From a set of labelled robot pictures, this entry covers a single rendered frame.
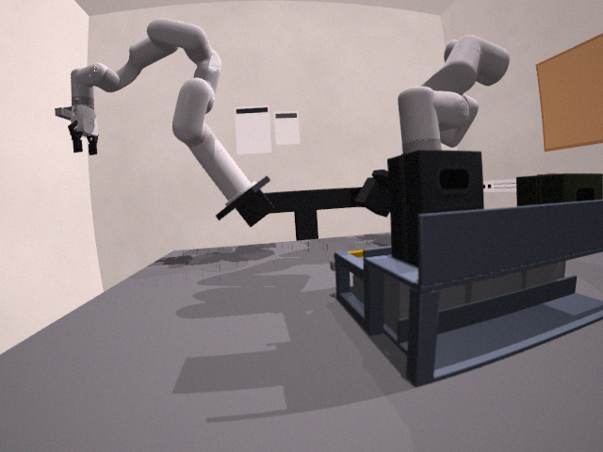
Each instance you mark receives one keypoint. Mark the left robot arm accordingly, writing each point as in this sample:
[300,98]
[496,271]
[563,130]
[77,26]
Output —
[435,106]

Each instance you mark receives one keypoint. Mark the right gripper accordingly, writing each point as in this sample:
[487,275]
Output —
[84,123]

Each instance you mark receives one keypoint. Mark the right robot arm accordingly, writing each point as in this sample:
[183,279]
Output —
[195,97]

